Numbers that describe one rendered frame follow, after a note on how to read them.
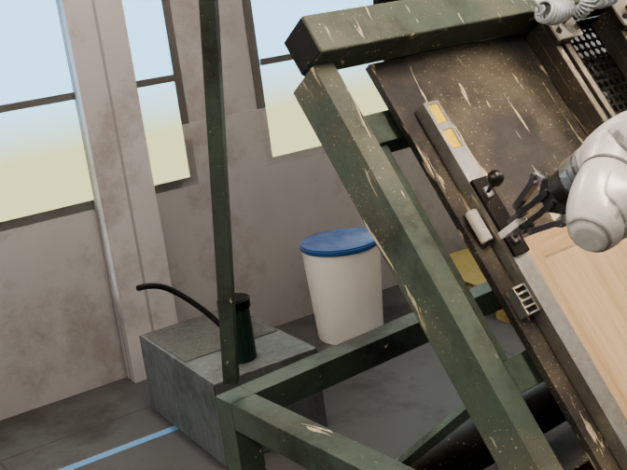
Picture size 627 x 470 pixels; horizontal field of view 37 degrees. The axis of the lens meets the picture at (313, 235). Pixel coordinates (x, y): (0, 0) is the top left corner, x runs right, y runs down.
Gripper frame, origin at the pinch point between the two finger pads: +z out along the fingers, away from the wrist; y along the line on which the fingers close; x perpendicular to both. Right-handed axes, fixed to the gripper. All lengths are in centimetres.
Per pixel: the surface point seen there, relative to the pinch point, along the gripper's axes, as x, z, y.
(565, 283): 20.5, 13.9, 13.9
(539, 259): 16.8, 13.6, 6.4
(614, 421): 9.0, 11.6, 45.1
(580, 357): 9.9, 11.6, 30.1
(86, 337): 32, 335, -98
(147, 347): 38, 282, -69
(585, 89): 58, 8, -29
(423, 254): -16.2, 10.6, -3.9
